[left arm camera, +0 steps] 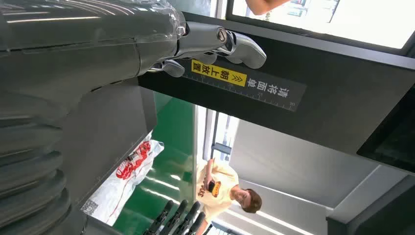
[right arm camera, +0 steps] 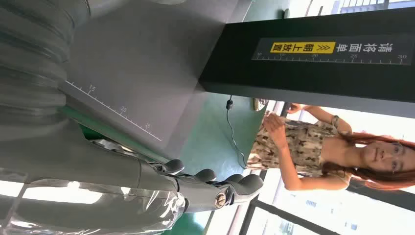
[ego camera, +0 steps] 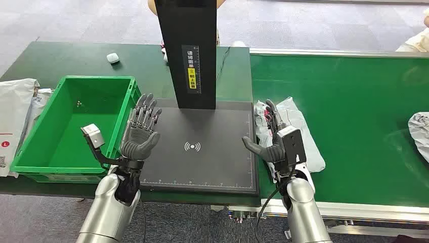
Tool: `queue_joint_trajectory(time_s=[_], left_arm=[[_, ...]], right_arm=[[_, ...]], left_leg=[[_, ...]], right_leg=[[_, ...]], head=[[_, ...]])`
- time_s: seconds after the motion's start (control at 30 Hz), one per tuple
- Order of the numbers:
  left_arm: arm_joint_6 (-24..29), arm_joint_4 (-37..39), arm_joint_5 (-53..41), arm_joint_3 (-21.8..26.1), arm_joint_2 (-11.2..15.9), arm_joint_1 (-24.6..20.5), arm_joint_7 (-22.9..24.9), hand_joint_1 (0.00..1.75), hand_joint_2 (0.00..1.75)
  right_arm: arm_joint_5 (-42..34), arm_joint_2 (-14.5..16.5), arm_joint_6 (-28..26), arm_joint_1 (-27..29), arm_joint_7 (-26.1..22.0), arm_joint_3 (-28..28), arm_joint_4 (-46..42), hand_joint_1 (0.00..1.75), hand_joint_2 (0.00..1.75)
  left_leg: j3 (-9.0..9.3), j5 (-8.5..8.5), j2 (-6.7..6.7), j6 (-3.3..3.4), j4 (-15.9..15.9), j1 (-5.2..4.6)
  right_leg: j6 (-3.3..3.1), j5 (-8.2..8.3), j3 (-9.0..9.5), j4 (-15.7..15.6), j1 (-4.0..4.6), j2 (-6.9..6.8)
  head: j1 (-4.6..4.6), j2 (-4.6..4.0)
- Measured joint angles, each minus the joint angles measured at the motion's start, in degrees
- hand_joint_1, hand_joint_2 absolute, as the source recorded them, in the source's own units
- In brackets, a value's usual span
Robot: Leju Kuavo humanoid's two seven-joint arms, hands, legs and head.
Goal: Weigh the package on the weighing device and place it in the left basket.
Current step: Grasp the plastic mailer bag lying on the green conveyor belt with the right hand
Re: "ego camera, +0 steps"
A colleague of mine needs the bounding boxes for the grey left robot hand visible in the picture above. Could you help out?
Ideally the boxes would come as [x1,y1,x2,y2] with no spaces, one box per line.
[119,93,163,163]

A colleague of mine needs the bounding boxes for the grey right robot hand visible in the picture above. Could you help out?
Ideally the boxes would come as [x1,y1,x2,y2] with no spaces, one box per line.
[242,99,287,165]

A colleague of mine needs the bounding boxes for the grey package red print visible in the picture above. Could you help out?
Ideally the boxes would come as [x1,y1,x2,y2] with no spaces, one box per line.
[254,97,326,183]
[408,112,429,155]

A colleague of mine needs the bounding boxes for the black weighing platform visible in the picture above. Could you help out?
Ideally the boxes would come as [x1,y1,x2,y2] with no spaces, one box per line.
[139,98,261,197]

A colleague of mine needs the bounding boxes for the green plastic basket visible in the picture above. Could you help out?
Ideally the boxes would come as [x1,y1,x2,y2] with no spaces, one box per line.
[10,75,142,184]

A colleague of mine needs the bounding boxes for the grey flat package red print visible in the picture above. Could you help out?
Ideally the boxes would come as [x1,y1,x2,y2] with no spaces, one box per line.
[408,112,429,155]

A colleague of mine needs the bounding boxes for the conveyor terminal block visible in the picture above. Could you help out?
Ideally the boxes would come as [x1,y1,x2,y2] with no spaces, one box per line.
[229,209,266,224]

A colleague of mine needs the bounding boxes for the yellow column label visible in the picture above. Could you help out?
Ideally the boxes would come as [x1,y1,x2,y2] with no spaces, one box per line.
[187,68,197,90]

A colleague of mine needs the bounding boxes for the grey mailer bag with label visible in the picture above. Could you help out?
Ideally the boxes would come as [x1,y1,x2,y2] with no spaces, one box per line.
[20,88,54,145]

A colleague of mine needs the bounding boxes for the dark green table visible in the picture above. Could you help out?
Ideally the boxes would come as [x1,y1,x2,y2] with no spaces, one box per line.
[0,41,262,207]

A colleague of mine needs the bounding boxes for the black scanner column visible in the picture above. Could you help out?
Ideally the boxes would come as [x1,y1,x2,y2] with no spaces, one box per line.
[154,0,218,110]

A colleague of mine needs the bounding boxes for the white plastic mailer bag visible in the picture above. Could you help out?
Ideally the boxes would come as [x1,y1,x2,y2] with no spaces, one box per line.
[0,78,40,178]

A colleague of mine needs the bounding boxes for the person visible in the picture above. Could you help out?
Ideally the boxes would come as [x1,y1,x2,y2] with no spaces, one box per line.
[395,8,429,53]
[148,0,226,48]

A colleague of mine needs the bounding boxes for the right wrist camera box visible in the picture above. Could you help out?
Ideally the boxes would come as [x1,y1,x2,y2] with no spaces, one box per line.
[277,126,307,166]

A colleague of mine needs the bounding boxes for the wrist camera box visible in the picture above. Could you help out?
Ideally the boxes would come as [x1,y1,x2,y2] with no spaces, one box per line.
[80,124,106,150]
[277,126,307,166]

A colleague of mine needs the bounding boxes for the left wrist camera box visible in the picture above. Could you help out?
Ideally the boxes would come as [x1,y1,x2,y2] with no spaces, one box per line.
[80,124,106,150]

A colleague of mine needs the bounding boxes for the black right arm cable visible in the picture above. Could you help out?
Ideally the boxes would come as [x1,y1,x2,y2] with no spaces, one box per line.
[254,164,297,243]

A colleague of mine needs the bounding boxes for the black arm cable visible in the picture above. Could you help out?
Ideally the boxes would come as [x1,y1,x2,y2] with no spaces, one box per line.
[254,164,297,243]
[139,199,147,243]

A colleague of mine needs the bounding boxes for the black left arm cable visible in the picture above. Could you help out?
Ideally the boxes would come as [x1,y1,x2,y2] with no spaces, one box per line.
[139,199,147,243]

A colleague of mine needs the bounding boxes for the thin black table cable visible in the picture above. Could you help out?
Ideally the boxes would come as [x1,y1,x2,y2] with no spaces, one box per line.
[216,47,231,81]

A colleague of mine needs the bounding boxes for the aluminium conveyor frame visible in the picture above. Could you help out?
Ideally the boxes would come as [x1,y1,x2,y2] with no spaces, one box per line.
[228,48,429,235]

